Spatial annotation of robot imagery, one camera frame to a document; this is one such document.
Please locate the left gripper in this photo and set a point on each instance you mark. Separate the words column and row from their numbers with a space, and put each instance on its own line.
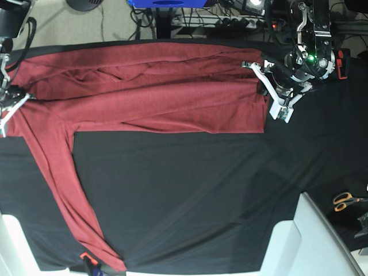
column 284, row 88

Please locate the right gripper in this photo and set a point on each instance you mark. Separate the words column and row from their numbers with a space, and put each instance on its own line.
column 13, row 98

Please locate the red long-sleeve T-shirt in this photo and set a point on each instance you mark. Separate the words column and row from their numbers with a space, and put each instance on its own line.
column 153, row 87

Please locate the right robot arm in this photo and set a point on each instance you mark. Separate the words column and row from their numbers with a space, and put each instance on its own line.
column 15, row 15

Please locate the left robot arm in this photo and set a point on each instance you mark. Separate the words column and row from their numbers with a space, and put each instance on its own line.
column 311, row 57

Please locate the white power strip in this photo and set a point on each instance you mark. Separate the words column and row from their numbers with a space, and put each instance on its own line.
column 215, row 21

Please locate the black and orange clamp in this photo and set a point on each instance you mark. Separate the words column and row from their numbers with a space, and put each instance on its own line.
column 343, row 57

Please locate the black round stand base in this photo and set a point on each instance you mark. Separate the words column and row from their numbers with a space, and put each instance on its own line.
column 84, row 5

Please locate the black table cloth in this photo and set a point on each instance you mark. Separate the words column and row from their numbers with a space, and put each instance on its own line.
column 199, row 202

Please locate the blue box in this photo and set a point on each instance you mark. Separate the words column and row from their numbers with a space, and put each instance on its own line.
column 167, row 3

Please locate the black crumpled object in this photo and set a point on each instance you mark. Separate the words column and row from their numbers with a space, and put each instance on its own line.
column 363, row 222

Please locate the blue clamp with orange tip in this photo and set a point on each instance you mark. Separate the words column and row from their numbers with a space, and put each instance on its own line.
column 92, row 266

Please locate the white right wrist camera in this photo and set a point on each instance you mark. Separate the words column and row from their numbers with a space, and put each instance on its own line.
column 3, row 130

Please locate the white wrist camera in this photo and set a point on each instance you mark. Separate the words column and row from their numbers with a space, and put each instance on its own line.
column 283, row 113
column 3, row 130

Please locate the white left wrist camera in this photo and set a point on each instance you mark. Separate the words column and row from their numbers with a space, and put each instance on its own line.
column 283, row 113

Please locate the yellow-handled scissors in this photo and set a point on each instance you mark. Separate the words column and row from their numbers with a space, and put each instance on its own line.
column 343, row 200

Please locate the white table frame left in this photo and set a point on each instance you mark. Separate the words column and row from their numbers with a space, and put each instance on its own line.
column 16, row 255

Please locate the white table frame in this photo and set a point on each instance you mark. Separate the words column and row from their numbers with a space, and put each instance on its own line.
column 307, row 245
column 16, row 255

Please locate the white table frame right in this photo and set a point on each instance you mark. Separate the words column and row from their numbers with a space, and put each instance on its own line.
column 307, row 245

